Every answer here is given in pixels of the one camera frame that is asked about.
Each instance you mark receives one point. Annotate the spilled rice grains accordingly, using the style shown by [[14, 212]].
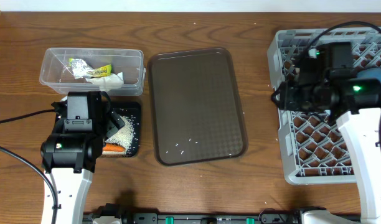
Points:
[[125, 133]]

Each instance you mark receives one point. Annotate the dark blue bowl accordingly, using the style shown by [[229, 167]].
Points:
[[370, 73]]

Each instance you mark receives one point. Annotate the clear plastic bin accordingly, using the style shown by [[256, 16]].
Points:
[[119, 72]]

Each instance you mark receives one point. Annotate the yellow green wrapper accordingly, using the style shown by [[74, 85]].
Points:
[[103, 71]]

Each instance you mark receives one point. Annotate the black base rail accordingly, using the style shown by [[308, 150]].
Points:
[[113, 213]]

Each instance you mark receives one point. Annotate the grey dishwasher rack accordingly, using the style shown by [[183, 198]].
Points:
[[312, 150]]

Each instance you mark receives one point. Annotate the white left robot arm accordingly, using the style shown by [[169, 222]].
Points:
[[69, 162]]

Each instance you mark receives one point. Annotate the brown serving tray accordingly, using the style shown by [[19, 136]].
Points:
[[195, 106]]

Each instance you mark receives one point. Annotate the white napkin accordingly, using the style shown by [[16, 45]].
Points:
[[108, 83]]

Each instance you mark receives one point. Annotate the orange carrot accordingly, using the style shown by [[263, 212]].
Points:
[[113, 148]]

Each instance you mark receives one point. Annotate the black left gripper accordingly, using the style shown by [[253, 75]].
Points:
[[112, 120]]

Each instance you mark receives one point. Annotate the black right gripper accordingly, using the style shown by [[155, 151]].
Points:
[[287, 89]]

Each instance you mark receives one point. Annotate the foil snack wrapper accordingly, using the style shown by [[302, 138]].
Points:
[[79, 67]]

